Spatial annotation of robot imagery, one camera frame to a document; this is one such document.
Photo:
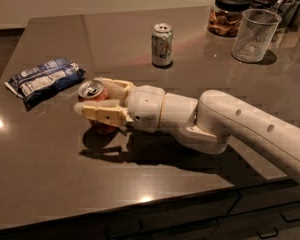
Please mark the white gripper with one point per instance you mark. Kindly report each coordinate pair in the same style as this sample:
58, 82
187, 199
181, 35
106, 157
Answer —
145, 108

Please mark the red coke can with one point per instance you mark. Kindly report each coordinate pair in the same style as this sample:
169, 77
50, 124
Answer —
94, 90

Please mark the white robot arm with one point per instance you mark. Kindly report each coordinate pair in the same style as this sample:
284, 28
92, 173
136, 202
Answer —
204, 124

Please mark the white green soda can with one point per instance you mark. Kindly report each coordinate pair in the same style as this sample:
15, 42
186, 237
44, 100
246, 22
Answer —
161, 42

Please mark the blue chip bag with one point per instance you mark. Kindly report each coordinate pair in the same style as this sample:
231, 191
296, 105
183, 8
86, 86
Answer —
45, 80

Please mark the glass jar with black lid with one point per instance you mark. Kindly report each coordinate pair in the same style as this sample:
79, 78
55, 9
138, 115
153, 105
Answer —
225, 17

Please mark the dark drawer cabinet front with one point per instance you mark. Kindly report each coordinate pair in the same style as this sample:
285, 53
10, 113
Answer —
234, 214

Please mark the black drawer handle left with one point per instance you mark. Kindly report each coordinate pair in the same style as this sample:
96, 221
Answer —
123, 228

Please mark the black drawer handle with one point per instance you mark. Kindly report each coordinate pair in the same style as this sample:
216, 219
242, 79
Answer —
123, 228
291, 216
267, 233

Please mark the black drawer handle lower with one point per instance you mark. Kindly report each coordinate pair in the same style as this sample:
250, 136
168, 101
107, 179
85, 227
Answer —
267, 233

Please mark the black drawer handle right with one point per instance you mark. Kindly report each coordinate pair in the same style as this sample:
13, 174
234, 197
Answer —
291, 216

